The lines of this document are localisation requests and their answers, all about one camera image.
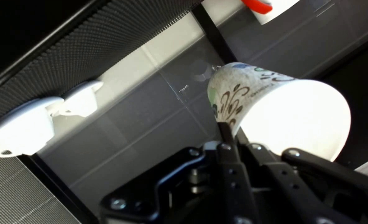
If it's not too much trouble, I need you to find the patterned paper cup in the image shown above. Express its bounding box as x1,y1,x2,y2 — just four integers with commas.
206,61,353,164

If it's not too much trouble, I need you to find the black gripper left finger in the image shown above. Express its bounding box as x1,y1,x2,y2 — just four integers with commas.
98,121,261,224

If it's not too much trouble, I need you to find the red and white container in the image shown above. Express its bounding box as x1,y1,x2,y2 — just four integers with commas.
240,0,302,27

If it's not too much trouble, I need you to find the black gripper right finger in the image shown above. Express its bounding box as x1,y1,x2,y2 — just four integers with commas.
235,129,368,224

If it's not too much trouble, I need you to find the small white plastic fixture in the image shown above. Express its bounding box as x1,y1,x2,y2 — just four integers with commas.
51,80,105,120

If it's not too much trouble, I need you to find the large white plastic fixture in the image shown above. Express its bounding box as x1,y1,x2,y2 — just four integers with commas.
0,96,65,162

